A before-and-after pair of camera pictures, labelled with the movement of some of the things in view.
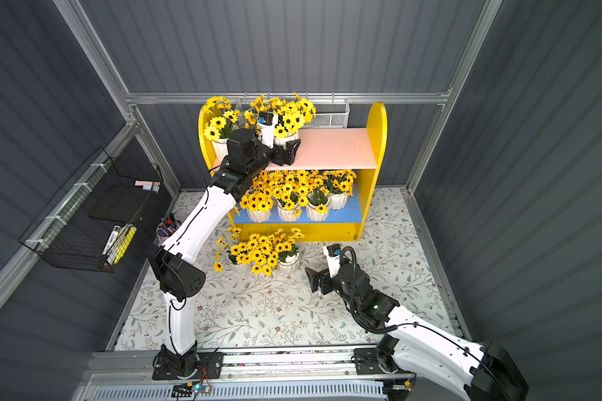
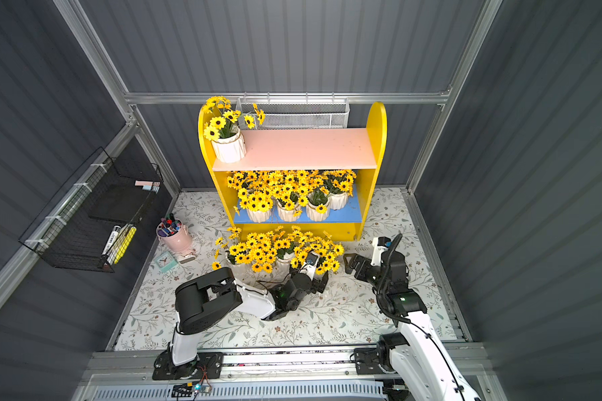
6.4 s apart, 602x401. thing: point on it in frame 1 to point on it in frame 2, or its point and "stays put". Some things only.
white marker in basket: [111, 239] stays put
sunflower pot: [288, 261] stays put
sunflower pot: [292, 115] to [328, 251]
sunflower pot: [237, 251] stays put
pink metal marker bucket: [167, 226] stays put
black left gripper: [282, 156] to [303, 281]
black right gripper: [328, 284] to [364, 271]
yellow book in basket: [123, 244] stays put
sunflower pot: [220, 120] stays put
